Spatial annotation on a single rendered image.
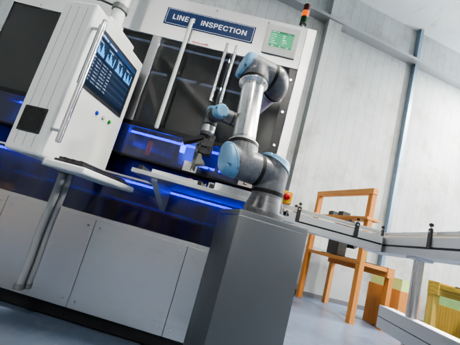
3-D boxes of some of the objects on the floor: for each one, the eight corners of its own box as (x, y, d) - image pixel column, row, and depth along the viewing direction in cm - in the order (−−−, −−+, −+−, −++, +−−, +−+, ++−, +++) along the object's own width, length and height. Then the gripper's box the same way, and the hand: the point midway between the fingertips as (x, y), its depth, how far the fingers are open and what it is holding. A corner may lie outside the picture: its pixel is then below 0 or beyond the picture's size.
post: (221, 369, 169) (305, 34, 208) (231, 372, 168) (314, 36, 207) (220, 374, 162) (308, 28, 201) (231, 378, 162) (317, 30, 201)
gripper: (215, 133, 163) (203, 171, 159) (216, 139, 173) (205, 175, 169) (199, 129, 163) (187, 167, 159) (201, 135, 174) (190, 171, 170)
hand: (192, 167), depth 164 cm, fingers closed
